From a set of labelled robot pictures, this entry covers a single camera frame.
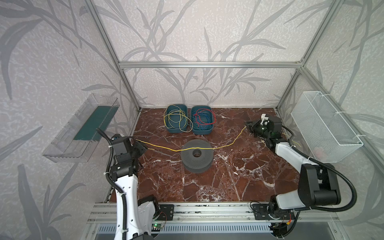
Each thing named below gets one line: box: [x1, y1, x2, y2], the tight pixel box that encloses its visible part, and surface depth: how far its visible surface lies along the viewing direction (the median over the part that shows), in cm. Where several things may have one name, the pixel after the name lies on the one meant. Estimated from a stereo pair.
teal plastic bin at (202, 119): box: [191, 105, 214, 135], surface depth 107 cm
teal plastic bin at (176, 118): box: [165, 104, 188, 133], surface depth 114 cm
